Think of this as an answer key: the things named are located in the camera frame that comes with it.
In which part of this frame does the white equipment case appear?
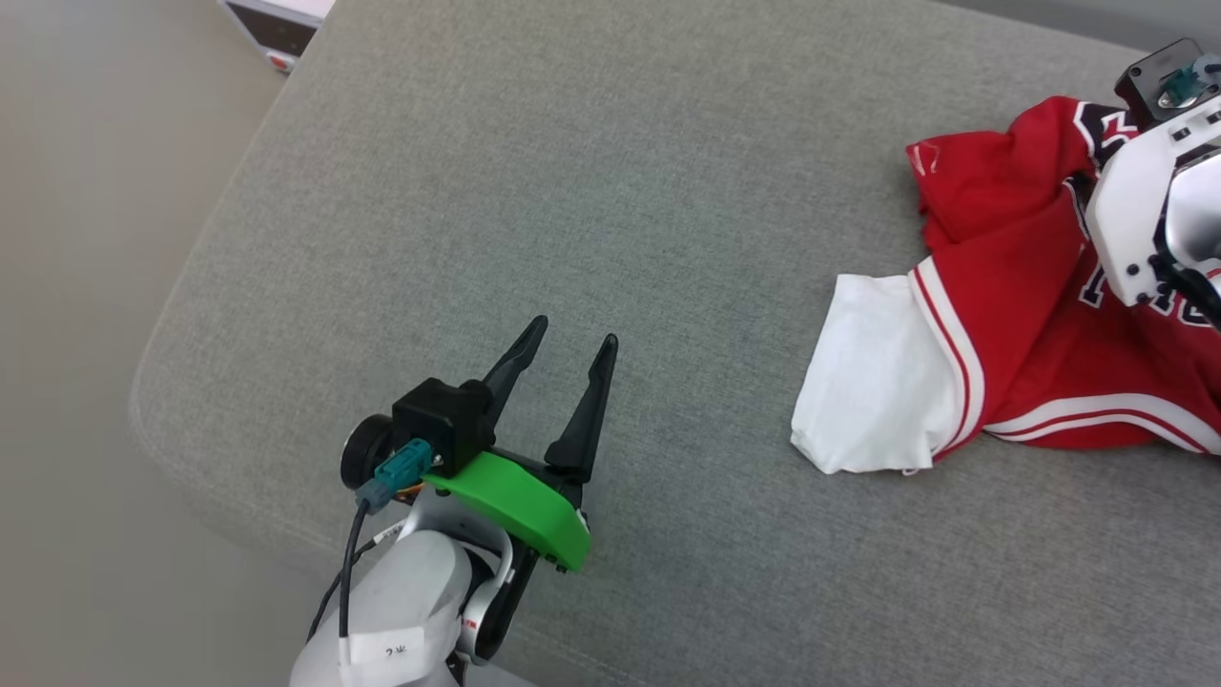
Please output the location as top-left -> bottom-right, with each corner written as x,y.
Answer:
217,0 -> 338,75

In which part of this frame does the right teal plug black cable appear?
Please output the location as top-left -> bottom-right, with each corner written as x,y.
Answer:
1157,55 -> 1221,110

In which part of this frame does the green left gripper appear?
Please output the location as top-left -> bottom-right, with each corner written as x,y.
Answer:
340,315 -> 620,574

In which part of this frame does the left teal plug black cable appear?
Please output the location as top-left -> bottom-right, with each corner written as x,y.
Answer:
305,438 -> 436,669

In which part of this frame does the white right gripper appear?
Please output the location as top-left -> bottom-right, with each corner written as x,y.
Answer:
1085,91 -> 1221,309

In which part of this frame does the red and white shirt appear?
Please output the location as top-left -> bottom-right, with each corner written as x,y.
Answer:
790,94 -> 1221,476

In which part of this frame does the teal plug black cable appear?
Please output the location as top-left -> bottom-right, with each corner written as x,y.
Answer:
305,438 -> 436,669
1157,55 -> 1221,110

